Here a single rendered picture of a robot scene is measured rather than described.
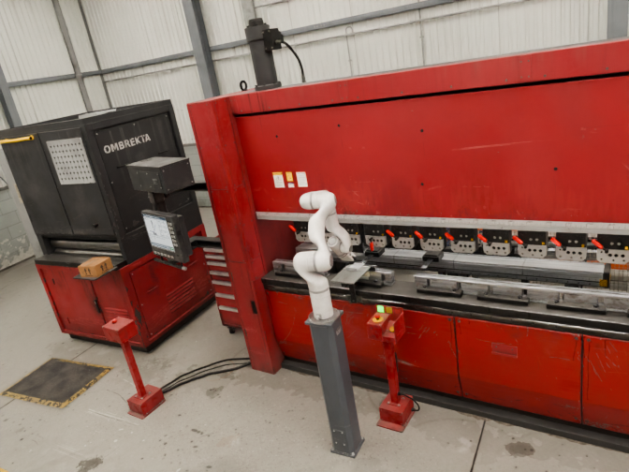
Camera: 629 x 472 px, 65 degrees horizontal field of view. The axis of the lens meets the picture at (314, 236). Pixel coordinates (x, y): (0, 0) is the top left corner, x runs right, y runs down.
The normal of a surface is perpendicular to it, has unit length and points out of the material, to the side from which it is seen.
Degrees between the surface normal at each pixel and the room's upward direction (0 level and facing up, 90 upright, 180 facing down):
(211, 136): 90
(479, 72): 90
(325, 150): 90
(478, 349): 90
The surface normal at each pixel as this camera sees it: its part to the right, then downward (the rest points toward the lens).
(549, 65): -0.53, 0.37
